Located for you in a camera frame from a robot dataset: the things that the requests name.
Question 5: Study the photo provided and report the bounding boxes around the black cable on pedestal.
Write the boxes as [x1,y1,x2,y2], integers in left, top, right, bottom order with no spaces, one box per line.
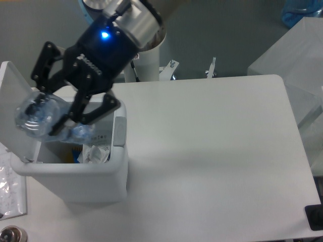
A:
[130,59,141,83]

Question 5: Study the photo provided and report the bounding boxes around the black device at table edge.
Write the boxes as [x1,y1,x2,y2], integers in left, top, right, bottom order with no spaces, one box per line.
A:
[305,204,322,231]

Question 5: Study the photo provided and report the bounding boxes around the round metal connector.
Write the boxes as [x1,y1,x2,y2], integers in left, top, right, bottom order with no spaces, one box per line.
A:
[1,225,28,242]

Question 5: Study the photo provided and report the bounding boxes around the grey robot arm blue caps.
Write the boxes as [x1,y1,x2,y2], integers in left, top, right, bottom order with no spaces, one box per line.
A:
[31,1,163,136]

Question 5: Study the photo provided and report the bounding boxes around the blue orange snack bag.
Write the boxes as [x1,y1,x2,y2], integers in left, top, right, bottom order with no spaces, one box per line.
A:
[71,146,82,163]

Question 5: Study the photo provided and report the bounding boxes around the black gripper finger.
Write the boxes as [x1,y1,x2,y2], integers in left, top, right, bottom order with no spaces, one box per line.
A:
[25,41,66,113]
[49,92,121,136]

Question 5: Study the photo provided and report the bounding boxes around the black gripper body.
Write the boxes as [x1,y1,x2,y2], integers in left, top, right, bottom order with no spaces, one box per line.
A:
[63,15,138,94]

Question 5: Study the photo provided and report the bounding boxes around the blue water jug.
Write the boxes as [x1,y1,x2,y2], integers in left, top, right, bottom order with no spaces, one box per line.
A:
[281,1,322,29]

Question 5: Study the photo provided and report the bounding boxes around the clear plastic water bottle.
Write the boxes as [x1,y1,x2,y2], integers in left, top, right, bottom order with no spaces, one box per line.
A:
[15,91,95,145]

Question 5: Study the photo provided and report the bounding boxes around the clear plastic document sleeve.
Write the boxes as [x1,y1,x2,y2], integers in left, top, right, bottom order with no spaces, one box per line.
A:
[1,144,27,220]

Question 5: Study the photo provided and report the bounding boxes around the white plastic wrapper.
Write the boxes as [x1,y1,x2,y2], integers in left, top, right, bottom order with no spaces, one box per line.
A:
[77,134,111,164]

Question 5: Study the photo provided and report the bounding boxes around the white trash can open lid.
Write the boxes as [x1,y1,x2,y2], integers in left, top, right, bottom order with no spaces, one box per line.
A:
[1,62,128,203]

